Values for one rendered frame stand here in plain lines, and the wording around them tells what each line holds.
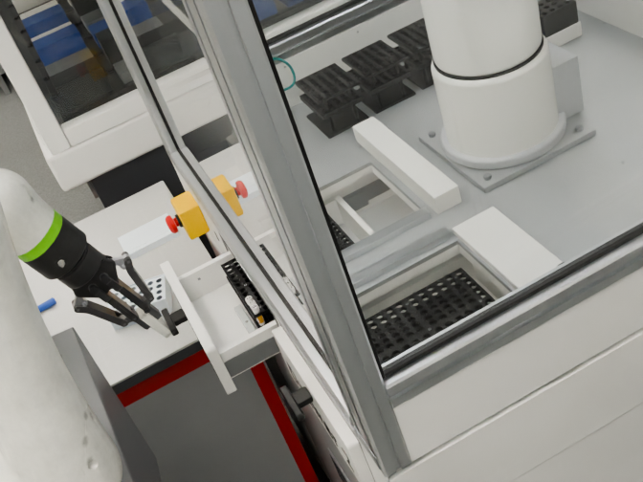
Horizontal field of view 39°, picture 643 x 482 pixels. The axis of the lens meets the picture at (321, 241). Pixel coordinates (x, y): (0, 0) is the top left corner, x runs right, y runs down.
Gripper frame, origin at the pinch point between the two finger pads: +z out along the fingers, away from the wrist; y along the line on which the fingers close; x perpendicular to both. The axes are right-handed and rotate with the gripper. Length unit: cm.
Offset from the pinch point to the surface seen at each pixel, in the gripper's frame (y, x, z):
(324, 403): -16.0, 36.8, 5.2
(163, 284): 0.5, -26.7, 13.4
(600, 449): -40, 55, 33
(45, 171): 51, -263, 80
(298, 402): -12.6, 32.4, 5.8
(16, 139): 58, -310, 77
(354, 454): -15.1, 45.9, 7.1
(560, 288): -50, 55, 0
